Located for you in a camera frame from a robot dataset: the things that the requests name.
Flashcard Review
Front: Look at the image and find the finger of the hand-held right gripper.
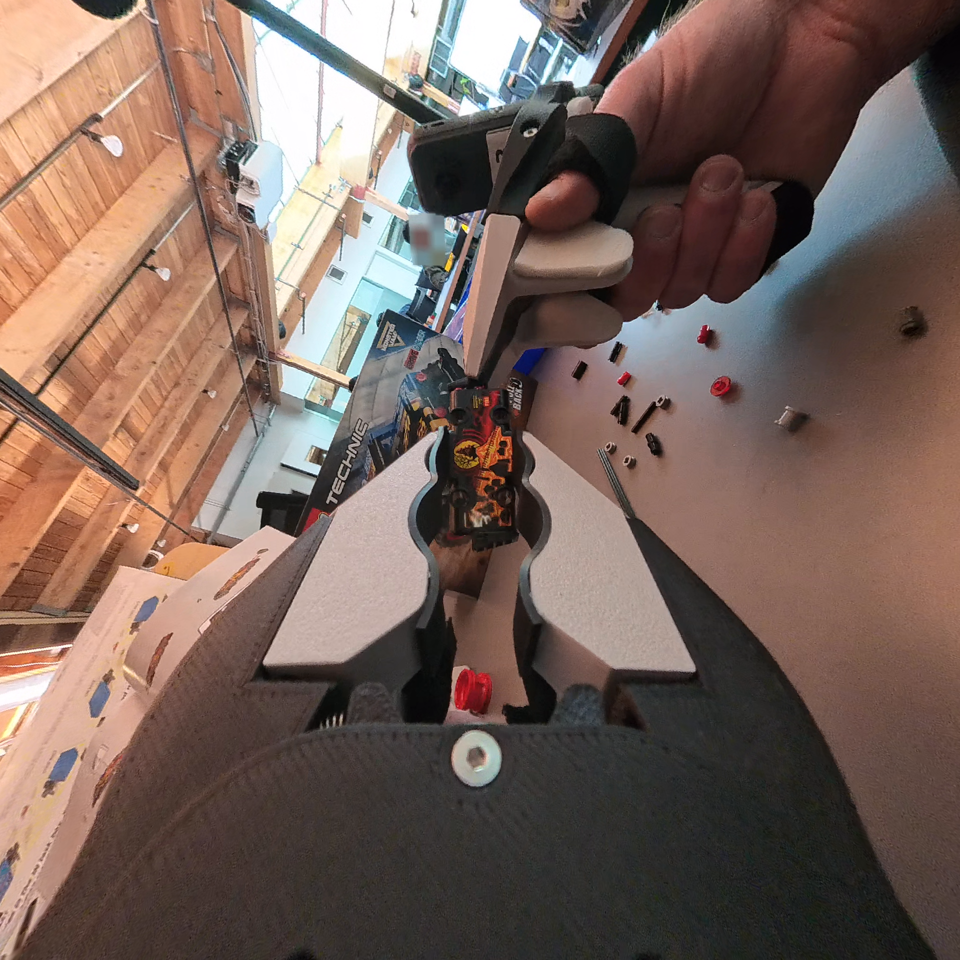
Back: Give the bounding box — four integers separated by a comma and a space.
463, 213, 528, 378

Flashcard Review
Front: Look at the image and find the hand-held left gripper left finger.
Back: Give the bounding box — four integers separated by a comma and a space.
262, 450, 447, 687

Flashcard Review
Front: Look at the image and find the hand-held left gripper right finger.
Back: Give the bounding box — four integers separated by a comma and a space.
513, 432, 700, 695

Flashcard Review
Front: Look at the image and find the flame-printed black toy panel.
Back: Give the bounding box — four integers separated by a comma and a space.
438, 378, 526, 552

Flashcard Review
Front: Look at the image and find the grey desk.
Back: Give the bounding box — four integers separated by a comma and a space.
442, 63, 960, 960

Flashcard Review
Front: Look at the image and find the person's right hand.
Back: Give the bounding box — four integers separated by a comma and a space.
525, 0, 939, 324

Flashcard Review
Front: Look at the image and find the long black axle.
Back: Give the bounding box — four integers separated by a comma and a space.
597, 444, 637, 520

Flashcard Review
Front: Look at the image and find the small red wheel hub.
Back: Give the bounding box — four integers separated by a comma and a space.
453, 666, 495, 714

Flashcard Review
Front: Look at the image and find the black metal pole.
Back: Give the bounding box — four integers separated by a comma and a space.
225, 0, 447, 123

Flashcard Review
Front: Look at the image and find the printed toy set box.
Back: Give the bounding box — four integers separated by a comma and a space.
296, 309, 541, 535

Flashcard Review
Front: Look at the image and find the white ceiling unit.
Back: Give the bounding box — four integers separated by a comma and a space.
217, 138, 286, 230

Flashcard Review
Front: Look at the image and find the black ceiling rail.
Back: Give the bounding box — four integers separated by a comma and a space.
0, 367, 142, 492

